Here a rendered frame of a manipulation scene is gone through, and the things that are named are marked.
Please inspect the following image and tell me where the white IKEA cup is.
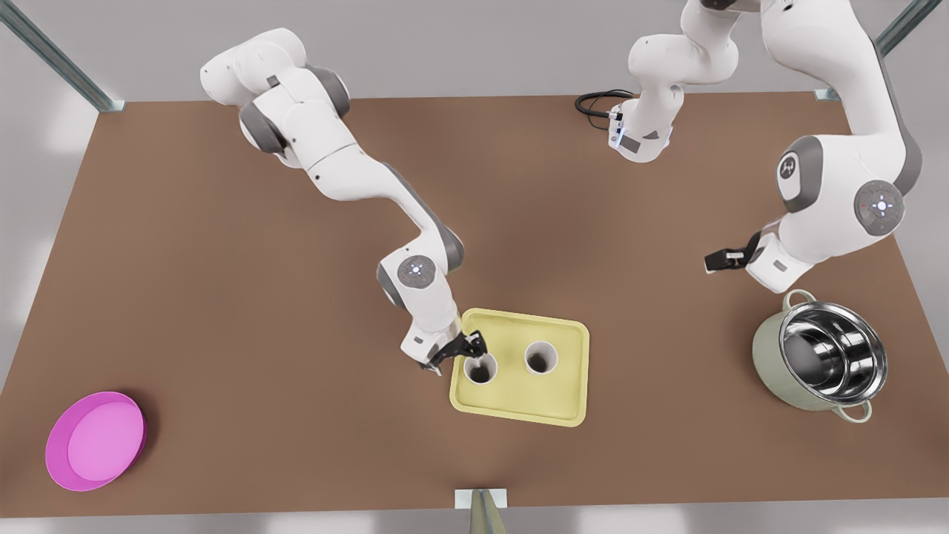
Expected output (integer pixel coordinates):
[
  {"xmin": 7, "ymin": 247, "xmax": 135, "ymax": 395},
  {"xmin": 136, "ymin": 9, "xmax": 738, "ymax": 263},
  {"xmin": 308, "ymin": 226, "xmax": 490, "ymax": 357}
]
[
  {"xmin": 523, "ymin": 340, "xmax": 559, "ymax": 376},
  {"xmin": 463, "ymin": 352, "xmax": 499, "ymax": 386}
]

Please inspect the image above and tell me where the yellow rectangular tray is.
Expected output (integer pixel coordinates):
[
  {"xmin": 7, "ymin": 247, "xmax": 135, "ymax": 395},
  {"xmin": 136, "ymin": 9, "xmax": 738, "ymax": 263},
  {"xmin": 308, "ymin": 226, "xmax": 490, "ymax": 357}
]
[{"xmin": 449, "ymin": 308, "xmax": 591, "ymax": 429}]

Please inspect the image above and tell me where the green pot with steel interior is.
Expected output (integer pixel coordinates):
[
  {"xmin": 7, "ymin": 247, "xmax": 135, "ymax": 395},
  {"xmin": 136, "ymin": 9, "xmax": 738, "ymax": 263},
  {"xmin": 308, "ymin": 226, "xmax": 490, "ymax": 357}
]
[{"xmin": 752, "ymin": 289, "xmax": 889, "ymax": 424}]

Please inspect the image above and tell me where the pink round bowl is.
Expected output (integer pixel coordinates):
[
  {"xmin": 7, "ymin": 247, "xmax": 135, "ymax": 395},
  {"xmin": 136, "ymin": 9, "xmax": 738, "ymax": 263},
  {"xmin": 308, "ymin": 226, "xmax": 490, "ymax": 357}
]
[{"xmin": 45, "ymin": 391, "xmax": 148, "ymax": 492}]

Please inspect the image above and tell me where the silver frame post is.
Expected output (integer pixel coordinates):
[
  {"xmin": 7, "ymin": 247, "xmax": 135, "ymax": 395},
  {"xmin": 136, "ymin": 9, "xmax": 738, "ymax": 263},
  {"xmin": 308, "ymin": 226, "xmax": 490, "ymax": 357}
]
[
  {"xmin": 813, "ymin": 0, "xmax": 944, "ymax": 102},
  {"xmin": 0, "ymin": 0, "xmax": 126, "ymax": 114},
  {"xmin": 454, "ymin": 488, "xmax": 509, "ymax": 534}
]

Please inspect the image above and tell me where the black cable loop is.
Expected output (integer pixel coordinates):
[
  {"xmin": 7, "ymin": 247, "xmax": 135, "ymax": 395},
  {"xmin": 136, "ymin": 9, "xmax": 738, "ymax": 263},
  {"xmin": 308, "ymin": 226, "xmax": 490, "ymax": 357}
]
[{"xmin": 575, "ymin": 89, "xmax": 638, "ymax": 134}]

